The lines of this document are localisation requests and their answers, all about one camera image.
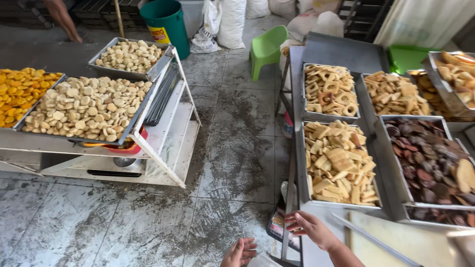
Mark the person's left hand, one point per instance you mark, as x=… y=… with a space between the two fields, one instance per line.
x=235 y=255

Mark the person's right hand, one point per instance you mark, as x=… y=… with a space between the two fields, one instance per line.
x=315 y=229

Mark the person's right fingers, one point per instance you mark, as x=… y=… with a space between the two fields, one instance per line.
x=295 y=222

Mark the person's left fingers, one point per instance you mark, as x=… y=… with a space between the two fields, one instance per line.
x=249 y=249

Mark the clear plastic bag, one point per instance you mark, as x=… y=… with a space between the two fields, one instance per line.
x=261 y=261

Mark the basket of printed packets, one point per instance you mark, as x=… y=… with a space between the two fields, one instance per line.
x=276 y=226

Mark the metal tray of rectangular biscuits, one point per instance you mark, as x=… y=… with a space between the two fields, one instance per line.
x=305 y=174

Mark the heap of rectangular pale biscuits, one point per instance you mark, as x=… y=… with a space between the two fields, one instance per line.
x=339 y=163

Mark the metal bar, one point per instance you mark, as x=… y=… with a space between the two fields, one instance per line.
x=374 y=241

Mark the metal tray of chocolate cookies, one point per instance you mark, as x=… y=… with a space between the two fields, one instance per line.
x=393 y=163

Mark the white board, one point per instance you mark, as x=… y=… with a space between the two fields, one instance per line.
x=415 y=237

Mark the white metal rack cart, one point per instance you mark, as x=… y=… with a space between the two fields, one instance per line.
x=167 y=148

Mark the metal tray of tan biscuits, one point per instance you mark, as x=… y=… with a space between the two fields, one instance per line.
x=365 y=100

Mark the low tray of chocolate cookies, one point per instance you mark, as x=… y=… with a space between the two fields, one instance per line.
x=438 y=217

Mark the heap of dark chocolate cookies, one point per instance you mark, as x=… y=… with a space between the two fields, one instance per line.
x=426 y=159

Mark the steel bowl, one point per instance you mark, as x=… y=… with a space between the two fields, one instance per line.
x=126 y=162

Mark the red plastic bowl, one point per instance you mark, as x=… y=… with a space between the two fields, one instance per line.
x=130 y=147

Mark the heap of tan square biscuits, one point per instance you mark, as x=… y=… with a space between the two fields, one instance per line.
x=395 y=94

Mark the large metal tray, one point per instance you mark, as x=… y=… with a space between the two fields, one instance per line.
x=139 y=115

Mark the stack of dark empty trays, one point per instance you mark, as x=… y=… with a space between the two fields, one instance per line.
x=161 y=96

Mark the green plastic chair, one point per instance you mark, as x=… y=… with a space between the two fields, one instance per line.
x=267 y=48

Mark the steel work table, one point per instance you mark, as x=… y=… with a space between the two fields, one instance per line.
x=341 y=52

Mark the tray of orange brown cookies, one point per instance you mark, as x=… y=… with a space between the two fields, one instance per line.
x=428 y=94

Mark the tilted metal tray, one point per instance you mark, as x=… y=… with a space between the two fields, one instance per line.
x=441 y=87

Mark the heap of white sacks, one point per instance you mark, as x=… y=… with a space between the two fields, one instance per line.
x=315 y=24

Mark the small metal tray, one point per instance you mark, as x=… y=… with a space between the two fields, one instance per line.
x=157 y=68

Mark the printed white sack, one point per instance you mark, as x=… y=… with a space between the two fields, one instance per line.
x=206 y=35

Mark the plain white sack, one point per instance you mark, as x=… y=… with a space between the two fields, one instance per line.
x=232 y=24

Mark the large heap pale round cookies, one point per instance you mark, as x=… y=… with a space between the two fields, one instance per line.
x=85 y=109

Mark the black metal rack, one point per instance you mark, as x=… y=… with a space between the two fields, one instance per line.
x=362 y=16

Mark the heap of golden finger biscuits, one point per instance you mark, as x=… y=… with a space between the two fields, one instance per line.
x=458 y=76

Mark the small heap pale round cookies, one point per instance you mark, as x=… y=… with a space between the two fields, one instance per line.
x=128 y=55

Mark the green plastic bin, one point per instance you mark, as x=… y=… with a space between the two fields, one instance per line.
x=167 y=22

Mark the white tarpaulin curtain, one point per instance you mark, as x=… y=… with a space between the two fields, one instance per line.
x=423 y=20

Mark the metal tray with yellow cookies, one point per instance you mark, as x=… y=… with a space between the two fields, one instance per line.
x=55 y=87

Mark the wooden stick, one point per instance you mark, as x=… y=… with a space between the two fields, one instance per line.
x=118 y=18

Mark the heap of yellow cookies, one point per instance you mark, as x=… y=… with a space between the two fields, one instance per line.
x=18 y=92

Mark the stack of black pallets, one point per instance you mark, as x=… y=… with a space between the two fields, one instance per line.
x=96 y=13

